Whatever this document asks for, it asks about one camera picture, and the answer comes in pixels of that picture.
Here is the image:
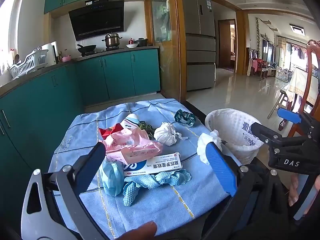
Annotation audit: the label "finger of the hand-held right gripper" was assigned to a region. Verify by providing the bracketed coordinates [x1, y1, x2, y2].
[277, 107, 320, 137]
[251, 122, 284, 145]

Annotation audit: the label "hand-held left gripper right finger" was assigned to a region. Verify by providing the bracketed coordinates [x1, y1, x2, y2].
[205, 142, 290, 240]

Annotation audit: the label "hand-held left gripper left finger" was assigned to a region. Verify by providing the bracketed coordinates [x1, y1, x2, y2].
[21, 142, 110, 240]

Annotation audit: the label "red snack packet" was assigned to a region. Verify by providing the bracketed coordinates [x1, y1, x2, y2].
[98, 124, 123, 140]

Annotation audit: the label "bin with white plastic liner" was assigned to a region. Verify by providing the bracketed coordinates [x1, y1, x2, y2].
[205, 108, 265, 165]

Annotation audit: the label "dark green plastic bag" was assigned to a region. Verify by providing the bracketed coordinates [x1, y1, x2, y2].
[174, 109, 197, 127]

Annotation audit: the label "person's right hand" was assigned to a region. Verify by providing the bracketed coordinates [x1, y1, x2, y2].
[287, 174, 300, 207]

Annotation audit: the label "person's left hand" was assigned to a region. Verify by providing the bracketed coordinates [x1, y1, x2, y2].
[117, 221, 158, 240]

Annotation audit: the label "light blue face mask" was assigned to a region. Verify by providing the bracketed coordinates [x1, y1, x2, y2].
[101, 159, 125, 197]

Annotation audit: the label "loose white tissue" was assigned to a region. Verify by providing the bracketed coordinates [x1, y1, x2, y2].
[197, 129, 223, 165]

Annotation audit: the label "dining table cream cloth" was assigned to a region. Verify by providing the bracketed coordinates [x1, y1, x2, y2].
[267, 67, 319, 120]

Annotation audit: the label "pink plastic bag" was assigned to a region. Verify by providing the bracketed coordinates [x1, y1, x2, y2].
[101, 127, 163, 164]

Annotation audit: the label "white playpen fence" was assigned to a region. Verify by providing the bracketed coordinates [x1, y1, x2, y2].
[276, 66, 293, 82]

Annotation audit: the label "white drink bottle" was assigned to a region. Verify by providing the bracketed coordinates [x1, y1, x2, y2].
[121, 113, 141, 130]

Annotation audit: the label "teal textured rag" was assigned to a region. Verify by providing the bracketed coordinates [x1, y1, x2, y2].
[122, 169, 192, 207]

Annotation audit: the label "wooden armchair red cushion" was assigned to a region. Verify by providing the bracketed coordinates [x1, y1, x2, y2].
[252, 57, 269, 80]

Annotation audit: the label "green vegetable scraps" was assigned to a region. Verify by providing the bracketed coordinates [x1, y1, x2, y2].
[139, 121, 156, 139]

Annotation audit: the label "white blue medicine box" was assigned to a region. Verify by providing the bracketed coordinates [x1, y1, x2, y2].
[123, 152, 182, 177]

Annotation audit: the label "crumpled white tissue ball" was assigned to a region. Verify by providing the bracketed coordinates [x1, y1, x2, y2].
[153, 122, 188, 146]

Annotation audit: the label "carved wooden chair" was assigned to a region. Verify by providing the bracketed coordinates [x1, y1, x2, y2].
[290, 39, 320, 138]

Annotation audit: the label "blue checked tablecloth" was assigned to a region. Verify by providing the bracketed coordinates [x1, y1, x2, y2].
[47, 98, 243, 239]

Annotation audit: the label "teal lower cabinets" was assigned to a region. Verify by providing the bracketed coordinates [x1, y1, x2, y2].
[0, 46, 161, 230]

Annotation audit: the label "artificial vine garland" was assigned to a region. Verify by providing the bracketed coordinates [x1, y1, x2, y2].
[255, 17, 263, 55]

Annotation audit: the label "ceiling air vent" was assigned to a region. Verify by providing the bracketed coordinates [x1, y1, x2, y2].
[289, 24, 306, 34]

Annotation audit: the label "brown wooden door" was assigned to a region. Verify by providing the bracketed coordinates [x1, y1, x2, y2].
[218, 19, 237, 72]

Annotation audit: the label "grey refrigerator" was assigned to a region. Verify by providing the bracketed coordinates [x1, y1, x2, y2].
[180, 0, 216, 91]

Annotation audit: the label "gas stove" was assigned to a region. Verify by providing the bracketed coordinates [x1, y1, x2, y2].
[80, 47, 124, 55]

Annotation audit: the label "black wok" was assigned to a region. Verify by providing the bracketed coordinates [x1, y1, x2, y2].
[76, 44, 97, 54]

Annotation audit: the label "white kitchen appliance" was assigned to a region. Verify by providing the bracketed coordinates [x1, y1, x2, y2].
[41, 41, 58, 65]

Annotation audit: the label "white dish rack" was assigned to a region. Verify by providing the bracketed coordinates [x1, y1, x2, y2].
[9, 47, 49, 78]

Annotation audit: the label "steel cooking pot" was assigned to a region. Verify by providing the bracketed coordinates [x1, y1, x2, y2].
[102, 32, 123, 48]

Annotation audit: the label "black range hood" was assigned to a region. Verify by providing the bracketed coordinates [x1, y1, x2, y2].
[69, 0, 125, 41]

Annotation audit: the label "wood-framed glass partition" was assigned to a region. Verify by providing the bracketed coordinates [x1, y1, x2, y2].
[144, 0, 187, 103]

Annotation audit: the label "kitchen window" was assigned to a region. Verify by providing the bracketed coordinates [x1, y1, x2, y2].
[0, 0, 23, 75]

